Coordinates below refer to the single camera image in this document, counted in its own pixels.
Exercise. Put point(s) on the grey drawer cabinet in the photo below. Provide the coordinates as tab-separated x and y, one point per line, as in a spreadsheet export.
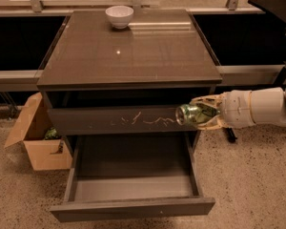
159	59

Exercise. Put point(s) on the white ceramic bowl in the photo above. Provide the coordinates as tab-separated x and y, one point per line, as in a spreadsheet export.
119	16

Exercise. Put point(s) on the black table with legs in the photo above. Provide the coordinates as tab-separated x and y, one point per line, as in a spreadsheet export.
264	43

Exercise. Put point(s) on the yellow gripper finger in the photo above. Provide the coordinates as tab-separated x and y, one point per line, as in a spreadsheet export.
210	123
213	100

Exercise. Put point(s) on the crushed green soda can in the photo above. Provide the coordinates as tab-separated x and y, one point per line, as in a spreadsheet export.
194	114

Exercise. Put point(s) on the open cardboard box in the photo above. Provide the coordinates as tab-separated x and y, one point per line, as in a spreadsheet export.
30	129

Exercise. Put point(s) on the green item in box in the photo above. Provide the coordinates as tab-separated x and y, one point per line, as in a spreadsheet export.
51	134

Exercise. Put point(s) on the closed grey top drawer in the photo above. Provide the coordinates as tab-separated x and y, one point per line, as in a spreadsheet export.
116	120

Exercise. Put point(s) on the open grey middle drawer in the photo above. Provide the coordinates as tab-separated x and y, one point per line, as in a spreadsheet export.
132	176

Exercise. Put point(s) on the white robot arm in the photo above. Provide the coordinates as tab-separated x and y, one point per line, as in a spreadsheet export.
268	106

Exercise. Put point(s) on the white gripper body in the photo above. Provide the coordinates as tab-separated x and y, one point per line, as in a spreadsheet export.
235	109

